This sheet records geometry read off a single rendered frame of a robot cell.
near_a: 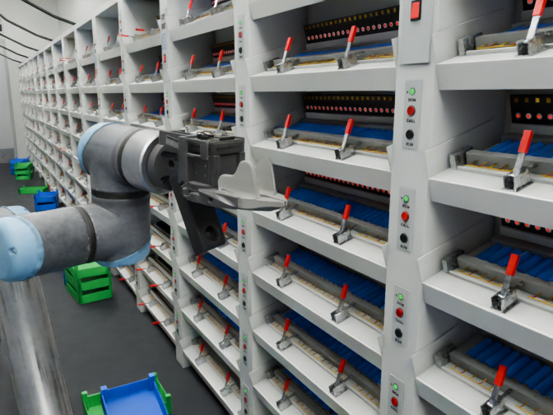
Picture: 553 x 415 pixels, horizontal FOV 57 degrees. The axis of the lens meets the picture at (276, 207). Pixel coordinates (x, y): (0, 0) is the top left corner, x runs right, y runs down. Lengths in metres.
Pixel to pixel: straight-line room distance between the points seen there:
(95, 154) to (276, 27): 0.88
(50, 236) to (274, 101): 0.94
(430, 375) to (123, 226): 0.65
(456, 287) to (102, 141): 0.65
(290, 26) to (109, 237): 0.98
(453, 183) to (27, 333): 0.99
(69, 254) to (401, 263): 0.60
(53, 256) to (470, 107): 0.75
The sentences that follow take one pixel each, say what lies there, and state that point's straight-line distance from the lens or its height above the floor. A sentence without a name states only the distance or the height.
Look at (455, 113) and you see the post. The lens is 0.98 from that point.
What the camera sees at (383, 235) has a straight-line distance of 1.16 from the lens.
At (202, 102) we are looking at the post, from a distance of 2.20.
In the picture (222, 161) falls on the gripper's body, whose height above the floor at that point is 1.14.
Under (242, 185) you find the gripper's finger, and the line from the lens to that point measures 0.62.
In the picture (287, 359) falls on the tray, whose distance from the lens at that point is 1.51.
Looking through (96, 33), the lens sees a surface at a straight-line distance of 3.53.
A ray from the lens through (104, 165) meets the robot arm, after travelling 0.79.
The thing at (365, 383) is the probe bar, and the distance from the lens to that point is 1.34.
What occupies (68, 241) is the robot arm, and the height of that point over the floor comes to 1.02.
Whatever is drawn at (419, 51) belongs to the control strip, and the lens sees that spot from 0.96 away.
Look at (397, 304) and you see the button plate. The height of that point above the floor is 0.82.
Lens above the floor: 1.23
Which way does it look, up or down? 13 degrees down
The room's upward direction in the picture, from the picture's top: straight up
